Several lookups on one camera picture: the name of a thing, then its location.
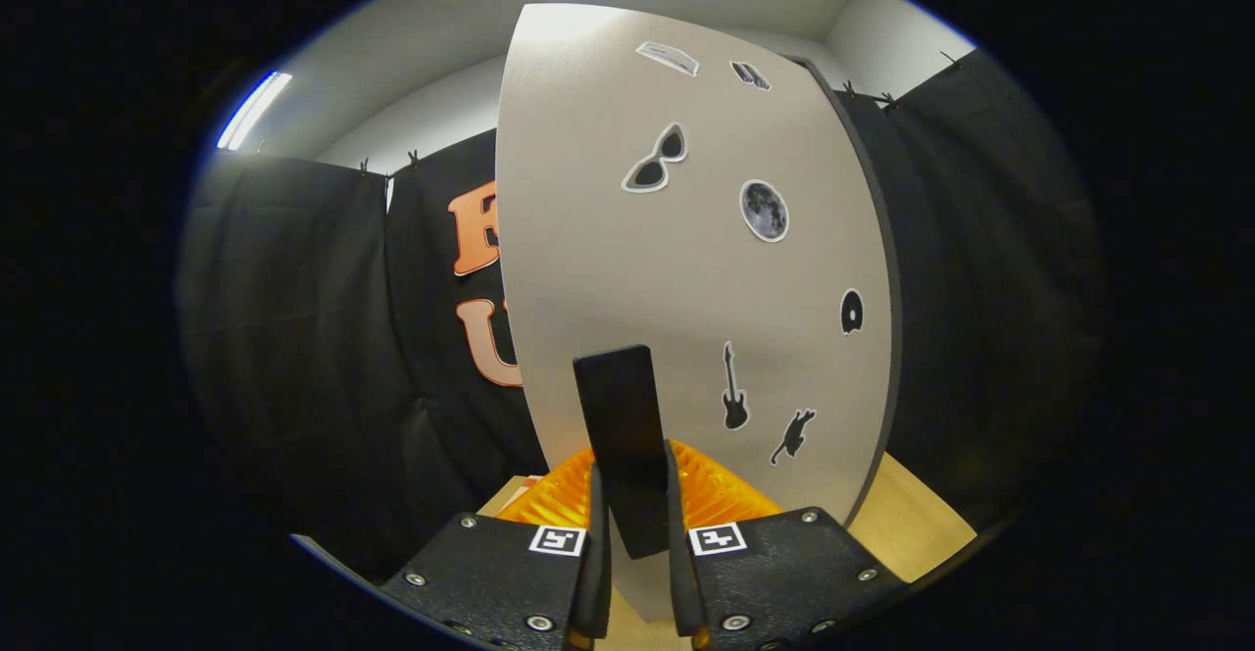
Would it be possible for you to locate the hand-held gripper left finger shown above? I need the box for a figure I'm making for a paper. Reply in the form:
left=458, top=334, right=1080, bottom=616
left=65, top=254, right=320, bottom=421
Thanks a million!
left=380, top=448, right=613, bottom=651

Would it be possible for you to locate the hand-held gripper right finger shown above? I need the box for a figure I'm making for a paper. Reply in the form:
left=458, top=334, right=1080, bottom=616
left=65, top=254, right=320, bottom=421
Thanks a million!
left=667, top=440, right=908, bottom=651

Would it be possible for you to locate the black cabinet door handle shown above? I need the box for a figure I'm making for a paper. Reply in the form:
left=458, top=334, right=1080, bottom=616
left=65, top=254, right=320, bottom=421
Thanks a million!
left=573, top=344, right=678, bottom=561

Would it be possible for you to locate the beige shoe cabinet door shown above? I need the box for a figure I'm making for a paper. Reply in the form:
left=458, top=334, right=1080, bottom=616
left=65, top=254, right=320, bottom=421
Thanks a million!
left=495, top=2, right=893, bottom=623

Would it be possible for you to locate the black backdrop cloth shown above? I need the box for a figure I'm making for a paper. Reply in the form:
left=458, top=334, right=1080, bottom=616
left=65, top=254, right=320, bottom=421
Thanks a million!
left=179, top=48, right=1109, bottom=583

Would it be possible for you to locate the long ceiling light strip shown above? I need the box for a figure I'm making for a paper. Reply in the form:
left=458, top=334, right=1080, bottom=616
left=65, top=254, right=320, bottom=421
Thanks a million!
left=216, top=71, right=294, bottom=152

